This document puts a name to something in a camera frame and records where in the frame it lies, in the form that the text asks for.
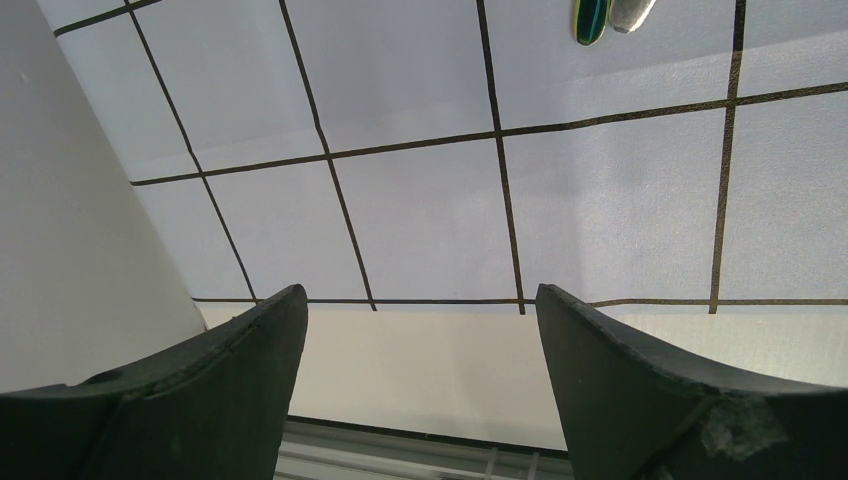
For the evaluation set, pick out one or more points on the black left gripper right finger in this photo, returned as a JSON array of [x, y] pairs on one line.
[[633, 406]]

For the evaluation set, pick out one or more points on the iridescent rainbow fork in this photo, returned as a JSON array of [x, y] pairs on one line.
[[590, 18]]

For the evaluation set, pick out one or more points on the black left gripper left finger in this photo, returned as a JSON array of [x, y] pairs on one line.
[[211, 407]]

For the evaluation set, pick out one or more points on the white checked tablecloth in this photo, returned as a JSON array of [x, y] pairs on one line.
[[455, 155]]

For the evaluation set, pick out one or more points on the silver metal fork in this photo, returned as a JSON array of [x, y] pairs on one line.
[[626, 16]]

